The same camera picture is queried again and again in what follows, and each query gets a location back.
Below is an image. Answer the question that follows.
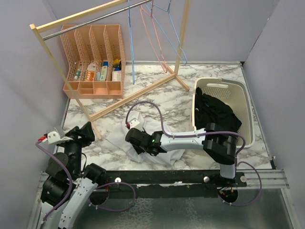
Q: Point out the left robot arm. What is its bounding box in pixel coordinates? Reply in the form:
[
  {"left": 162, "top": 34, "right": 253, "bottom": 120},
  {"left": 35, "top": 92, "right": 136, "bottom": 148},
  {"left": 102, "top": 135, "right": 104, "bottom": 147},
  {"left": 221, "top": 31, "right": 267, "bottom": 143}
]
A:
[{"left": 35, "top": 121, "right": 106, "bottom": 229}]

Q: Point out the white t shirt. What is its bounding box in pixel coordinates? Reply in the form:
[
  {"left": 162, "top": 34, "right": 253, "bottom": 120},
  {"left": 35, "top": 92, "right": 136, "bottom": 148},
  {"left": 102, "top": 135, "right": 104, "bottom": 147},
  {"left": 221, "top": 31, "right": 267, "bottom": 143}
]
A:
[{"left": 107, "top": 111, "right": 185, "bottom": 166}]

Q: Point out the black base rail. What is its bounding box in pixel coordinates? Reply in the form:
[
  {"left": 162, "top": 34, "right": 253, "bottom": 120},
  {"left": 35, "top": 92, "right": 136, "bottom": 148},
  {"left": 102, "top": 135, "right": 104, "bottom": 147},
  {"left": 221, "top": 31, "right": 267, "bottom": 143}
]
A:
[{"left": 104, "top": 170, "right": 246, "bottom": 199}]

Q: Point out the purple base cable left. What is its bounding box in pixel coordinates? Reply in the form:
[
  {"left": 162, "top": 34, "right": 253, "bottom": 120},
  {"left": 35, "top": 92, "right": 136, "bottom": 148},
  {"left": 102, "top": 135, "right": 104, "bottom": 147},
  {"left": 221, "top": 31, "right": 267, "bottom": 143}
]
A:
[{"left": 87, "top": 181, "right": 136, "bottom": 212}]

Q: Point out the pink plastic organizer basket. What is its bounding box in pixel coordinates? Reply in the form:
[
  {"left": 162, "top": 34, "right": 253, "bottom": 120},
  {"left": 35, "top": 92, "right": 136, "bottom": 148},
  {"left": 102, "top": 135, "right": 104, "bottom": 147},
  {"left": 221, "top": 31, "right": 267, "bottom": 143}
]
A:
[{"left": 60, "top": 24, "right": 126, "bottom": 99}]

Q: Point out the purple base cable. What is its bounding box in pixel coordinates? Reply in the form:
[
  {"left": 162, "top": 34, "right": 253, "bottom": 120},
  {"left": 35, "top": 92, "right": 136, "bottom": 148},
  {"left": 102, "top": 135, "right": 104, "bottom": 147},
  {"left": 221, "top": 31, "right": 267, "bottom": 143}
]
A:
[
  {"left": 221, "top": 161, "right": 264, "bottom": 208},
  {"left": 87, "top": 181, "right": 136, "bottom": 212}
]

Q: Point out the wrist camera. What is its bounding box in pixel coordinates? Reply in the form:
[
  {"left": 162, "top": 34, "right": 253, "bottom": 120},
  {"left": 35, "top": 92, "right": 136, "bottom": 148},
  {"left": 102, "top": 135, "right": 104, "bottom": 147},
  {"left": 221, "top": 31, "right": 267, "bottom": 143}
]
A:
[
  {"left": 47, "top": 126, "right": 72, "bottom": 144},
  {"left": 126, "top": 118, "right": 143, "bottom": 131}
]

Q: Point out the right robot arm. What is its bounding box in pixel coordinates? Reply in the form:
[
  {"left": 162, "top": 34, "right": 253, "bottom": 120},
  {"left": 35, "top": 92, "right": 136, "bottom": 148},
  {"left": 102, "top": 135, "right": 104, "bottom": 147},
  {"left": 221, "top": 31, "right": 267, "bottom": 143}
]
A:
[{"left": 125, "top": 123, "right": 236, "bottom": 187}]

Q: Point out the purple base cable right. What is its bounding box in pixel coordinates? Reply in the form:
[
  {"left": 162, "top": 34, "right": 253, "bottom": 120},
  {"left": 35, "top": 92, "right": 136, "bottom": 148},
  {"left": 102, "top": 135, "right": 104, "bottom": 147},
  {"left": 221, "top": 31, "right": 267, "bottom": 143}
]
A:
[{"left": 221, "top": 161, "right": 264, "bottom": 208}]

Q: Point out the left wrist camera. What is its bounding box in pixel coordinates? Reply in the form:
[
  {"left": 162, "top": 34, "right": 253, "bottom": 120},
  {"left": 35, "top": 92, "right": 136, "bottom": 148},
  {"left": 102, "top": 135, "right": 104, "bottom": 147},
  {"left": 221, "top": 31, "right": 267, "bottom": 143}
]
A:
[{"left": 47, "top": 126, "right": 72, "bottom": 144}]

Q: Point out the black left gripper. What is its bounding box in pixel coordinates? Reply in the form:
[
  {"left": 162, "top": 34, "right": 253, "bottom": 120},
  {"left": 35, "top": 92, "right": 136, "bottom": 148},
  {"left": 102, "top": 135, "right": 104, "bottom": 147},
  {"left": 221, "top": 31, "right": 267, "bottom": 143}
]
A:
[{"left": 61, "top": 121, "right": 94, "bottom": 177}]

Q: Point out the pink clothes hanger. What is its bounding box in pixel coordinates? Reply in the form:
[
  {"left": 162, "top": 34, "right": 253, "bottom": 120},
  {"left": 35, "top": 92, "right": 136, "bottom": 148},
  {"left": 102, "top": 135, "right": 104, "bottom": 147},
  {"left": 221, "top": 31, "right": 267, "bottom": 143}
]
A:
[{"left": 140, "top": 1, "right": 168, "bottom": 73}]

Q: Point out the cream laundry basket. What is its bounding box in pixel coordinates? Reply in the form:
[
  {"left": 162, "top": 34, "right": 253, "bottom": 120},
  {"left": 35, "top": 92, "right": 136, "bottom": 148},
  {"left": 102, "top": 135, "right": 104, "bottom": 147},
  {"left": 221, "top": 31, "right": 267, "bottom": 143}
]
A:
[{"left": 194, "top": 77, "right": 255, "bottom": 149}]

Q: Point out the black t shirt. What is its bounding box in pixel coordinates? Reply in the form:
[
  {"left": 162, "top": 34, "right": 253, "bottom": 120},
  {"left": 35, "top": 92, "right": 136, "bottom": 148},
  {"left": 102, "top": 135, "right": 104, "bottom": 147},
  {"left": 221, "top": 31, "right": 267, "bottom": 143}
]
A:
[{"left": 194, "top": 87, "right": 242, "bottom": 132}]

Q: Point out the blue hanger with white shirt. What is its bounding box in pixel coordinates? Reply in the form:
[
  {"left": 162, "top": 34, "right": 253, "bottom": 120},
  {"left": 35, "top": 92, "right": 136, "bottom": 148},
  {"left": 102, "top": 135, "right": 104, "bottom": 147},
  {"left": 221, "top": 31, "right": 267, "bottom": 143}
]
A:
[{"left": 127, "top": 0, "right": 135, "bottom": 84}]

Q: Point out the light blue clothes hanger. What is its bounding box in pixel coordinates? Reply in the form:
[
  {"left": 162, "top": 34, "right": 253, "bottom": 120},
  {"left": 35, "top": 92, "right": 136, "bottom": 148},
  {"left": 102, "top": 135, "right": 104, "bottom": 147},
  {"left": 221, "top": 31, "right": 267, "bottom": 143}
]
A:
[{"left": 145, "top": 0, "right": 188, "bottom": 64}]

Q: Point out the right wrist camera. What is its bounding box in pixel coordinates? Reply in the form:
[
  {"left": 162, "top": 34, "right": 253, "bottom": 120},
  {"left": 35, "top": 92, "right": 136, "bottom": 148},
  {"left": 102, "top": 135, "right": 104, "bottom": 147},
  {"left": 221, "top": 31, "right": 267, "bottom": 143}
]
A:
[{"left": 126, "top": 118, "right": 143, "bottom": 131}]

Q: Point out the wooden clothes rack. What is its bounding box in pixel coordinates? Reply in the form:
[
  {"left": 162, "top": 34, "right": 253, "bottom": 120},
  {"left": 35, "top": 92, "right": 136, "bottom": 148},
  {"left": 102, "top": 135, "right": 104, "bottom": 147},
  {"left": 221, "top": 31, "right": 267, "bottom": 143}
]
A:
[{"left": 29, "top": 0, "right": 192, "bottom": 141}]

